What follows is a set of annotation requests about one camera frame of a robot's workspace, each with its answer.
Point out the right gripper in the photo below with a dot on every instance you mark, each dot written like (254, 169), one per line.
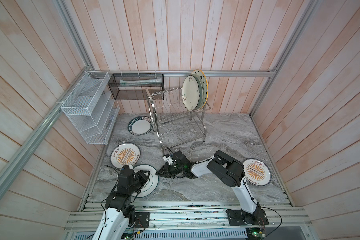
(166, 170)

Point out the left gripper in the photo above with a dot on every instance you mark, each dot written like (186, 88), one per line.
(142, 177)

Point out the white plate green outline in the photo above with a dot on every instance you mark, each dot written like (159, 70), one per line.
(152, 183)

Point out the cream floral plate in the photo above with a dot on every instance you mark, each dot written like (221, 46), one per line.
(191, 92)

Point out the mint green flower plate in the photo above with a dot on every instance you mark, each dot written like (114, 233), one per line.
(200, 91)

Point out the star pattern orange rim plate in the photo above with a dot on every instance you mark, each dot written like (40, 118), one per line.
(204, 84)

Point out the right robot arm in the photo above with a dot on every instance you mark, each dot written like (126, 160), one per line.
(230, 172)

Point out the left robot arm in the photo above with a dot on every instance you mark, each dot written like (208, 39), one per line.
(119, 199)

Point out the steel two-tier dish rack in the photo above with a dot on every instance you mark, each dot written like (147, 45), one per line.
(173, 123)

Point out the left orange sunburst plate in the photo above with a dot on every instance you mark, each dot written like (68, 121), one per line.
(125, 154)

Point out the orange sunburst plate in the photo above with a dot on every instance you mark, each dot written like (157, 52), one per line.
(125, 154)
(257, 172)

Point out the white plate dark green rim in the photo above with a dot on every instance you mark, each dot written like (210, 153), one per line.
(140, 125)

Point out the right orange sunburst plate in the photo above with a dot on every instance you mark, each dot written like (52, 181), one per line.
(257, 172)

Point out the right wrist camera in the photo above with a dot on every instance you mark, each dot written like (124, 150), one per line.
(168, 159)

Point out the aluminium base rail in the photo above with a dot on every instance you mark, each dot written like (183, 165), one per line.
(189, 215)

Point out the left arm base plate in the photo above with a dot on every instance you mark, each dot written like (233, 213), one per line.
(137, 220)

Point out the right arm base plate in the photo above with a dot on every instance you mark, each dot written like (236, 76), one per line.
(242, 218)

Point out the white wire mesh shelf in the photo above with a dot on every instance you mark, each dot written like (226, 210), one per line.
(90, 109)

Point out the black mesh wall basket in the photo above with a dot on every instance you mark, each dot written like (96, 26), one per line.
(127, 87)

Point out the horizontal aluminium wall bar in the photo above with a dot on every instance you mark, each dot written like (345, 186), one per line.
(217, 73)

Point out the left aluminium frame bar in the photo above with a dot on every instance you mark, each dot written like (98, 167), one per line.
(18, 161)

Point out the aluminium frame bar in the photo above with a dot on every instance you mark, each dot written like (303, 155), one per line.
(308, 13)
(18, 161)

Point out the right aluminium frame bar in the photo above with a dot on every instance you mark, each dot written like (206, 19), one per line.
(308, 13)

